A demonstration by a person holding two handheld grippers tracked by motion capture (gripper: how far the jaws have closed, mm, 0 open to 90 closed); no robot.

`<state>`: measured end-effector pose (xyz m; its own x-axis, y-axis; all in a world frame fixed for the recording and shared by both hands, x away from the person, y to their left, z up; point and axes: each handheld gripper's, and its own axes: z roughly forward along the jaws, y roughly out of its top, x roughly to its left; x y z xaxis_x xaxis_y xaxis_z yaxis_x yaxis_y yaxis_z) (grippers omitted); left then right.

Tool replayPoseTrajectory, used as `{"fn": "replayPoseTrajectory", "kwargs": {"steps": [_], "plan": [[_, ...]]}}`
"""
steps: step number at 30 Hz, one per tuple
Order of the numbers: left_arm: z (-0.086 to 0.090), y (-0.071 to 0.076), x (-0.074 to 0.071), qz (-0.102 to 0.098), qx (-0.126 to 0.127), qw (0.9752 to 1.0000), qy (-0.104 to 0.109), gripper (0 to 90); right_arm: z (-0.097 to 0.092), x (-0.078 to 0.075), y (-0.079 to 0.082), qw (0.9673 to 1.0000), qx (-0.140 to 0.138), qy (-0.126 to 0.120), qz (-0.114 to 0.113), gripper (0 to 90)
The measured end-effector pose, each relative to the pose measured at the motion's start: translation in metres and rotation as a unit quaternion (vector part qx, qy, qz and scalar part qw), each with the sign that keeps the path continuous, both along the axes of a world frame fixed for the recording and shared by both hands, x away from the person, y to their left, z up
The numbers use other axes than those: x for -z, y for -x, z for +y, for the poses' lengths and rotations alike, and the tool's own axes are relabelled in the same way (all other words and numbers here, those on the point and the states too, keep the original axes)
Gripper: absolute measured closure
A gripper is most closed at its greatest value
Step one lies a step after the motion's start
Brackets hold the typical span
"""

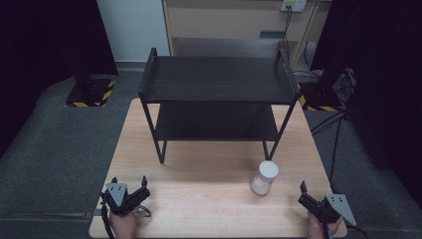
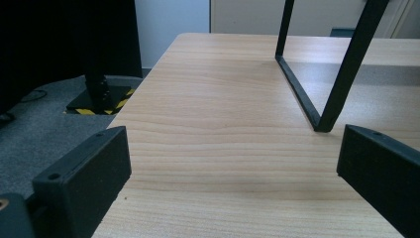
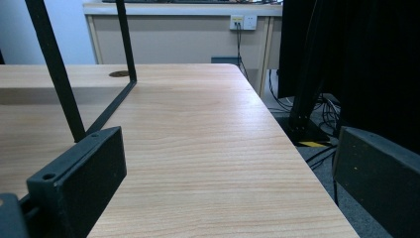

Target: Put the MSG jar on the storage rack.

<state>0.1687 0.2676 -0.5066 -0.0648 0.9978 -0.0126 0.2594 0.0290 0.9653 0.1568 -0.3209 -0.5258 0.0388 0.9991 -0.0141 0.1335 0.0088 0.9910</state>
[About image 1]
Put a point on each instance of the black two-tier shelf rack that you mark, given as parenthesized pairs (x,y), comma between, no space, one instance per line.
(215,79)

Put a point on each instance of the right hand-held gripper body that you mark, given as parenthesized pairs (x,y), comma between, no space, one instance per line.
(328,209)

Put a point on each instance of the person's right hand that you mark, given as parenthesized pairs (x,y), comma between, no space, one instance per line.
(323,230)

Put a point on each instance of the person's left hand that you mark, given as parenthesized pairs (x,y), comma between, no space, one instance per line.
(124,225)

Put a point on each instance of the light wooden cabinet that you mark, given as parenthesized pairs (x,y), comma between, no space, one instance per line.
(225,23)

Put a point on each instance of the black stand base striped edge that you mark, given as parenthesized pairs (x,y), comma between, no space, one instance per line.
(320,98)
(89,93)

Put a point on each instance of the white plastic bottle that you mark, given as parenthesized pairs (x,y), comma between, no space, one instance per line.
(265,177)

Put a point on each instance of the white wall power socket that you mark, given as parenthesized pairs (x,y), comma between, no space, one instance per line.
(293,5)

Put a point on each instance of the dark curtain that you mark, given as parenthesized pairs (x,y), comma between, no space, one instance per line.
(43,43)
(384,66)

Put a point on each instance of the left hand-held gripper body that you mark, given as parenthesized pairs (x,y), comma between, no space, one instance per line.
(124,199)

